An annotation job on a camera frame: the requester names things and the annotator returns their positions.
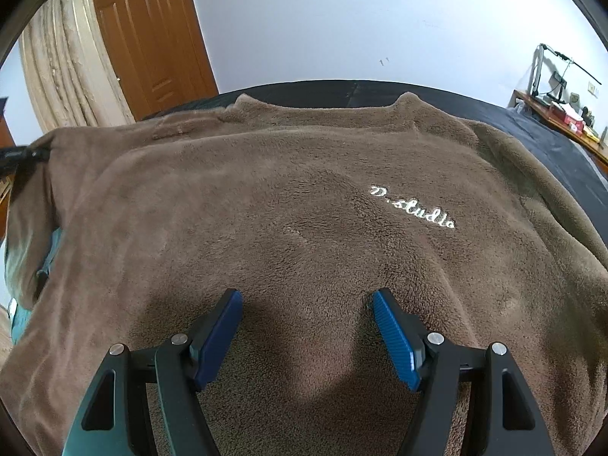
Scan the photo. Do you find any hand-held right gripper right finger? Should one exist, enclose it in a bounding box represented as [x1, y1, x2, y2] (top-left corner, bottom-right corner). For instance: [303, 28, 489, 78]
[372, 288, 554, 456]

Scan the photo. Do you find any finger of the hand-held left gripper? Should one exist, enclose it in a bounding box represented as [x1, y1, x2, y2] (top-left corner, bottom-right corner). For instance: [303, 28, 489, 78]
[0, 146, 51, 169]

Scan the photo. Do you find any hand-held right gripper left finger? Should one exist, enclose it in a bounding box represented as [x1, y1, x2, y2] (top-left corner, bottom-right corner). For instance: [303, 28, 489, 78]
[62, 289, 245, 456]

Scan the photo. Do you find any brown fleece sweater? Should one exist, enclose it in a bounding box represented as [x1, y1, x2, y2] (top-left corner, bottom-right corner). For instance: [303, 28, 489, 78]
[0, 92, 608, 456]

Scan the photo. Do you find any beige curtain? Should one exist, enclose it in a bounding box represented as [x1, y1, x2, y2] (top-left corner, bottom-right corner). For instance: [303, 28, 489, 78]
[19, 0, 136, 129]

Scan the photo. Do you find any wooden door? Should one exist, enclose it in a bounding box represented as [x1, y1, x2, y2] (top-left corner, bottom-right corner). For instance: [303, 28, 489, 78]
[90, 0, 219, 122]

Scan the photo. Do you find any black bed sheet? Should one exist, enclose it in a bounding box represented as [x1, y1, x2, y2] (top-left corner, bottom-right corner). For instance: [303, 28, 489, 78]
[9, 78, 608, 345]

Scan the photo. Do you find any wooden desk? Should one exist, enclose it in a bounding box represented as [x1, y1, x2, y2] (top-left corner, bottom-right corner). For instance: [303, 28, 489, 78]
[513, 89, 608, 165]

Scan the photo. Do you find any grey desk lamp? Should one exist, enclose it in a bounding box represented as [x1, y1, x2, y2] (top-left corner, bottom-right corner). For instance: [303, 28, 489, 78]
[531, 44, 605, 101]

